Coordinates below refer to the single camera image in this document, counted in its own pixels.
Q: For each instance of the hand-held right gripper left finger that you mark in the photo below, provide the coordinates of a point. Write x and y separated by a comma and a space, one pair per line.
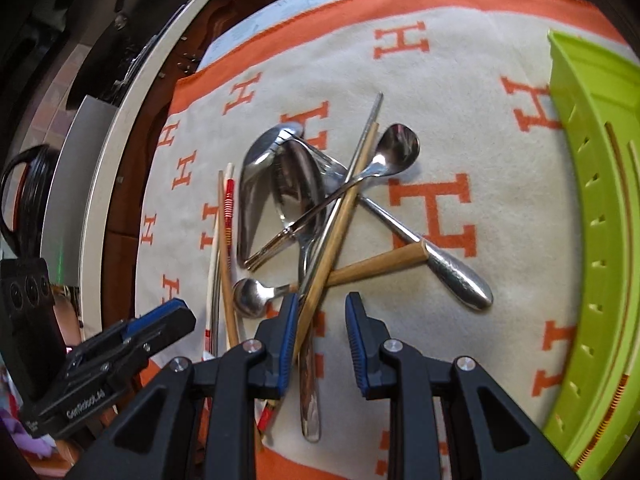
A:
287, 345

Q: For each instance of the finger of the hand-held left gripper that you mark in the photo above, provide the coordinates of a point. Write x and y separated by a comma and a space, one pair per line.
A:
160, 314

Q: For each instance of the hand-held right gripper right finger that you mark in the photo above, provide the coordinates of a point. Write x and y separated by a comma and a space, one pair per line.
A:
356, 345

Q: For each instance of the white chopstick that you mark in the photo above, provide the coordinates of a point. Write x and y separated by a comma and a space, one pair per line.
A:
212, 290

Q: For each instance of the silver fork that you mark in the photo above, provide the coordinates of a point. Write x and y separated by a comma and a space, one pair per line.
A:
450, 270

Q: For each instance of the thin brown wooden chopstick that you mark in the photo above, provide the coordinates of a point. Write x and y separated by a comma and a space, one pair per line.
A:
221, 210

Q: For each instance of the light wooden chopstick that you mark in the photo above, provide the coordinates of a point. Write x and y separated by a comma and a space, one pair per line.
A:
345, 215

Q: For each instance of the red banded chopstick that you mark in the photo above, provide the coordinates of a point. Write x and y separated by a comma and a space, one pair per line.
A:
229, 200

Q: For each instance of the large silver spoon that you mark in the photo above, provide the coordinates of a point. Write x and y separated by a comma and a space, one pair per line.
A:
292, 190

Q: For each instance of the small slim silver spoon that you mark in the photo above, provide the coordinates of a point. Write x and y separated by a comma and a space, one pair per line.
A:
400, 147

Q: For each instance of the green slotted plastic tray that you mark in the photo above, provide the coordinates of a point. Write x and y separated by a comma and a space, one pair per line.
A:
595, 110

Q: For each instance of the grey metal panel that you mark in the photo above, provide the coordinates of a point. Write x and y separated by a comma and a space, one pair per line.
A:
80, 170

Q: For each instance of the orange white patterned blanket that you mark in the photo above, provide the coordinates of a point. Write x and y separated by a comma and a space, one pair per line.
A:
475, 125

